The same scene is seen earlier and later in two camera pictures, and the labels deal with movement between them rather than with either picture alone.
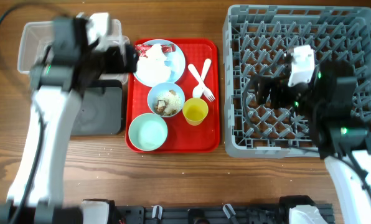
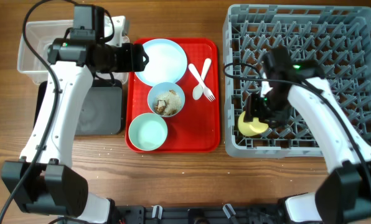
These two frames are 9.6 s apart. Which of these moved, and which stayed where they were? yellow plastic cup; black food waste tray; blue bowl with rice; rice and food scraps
Moved: yellow plastic cup
Stayed: blue bowl with rice; rice and food scraps; black food waste tray
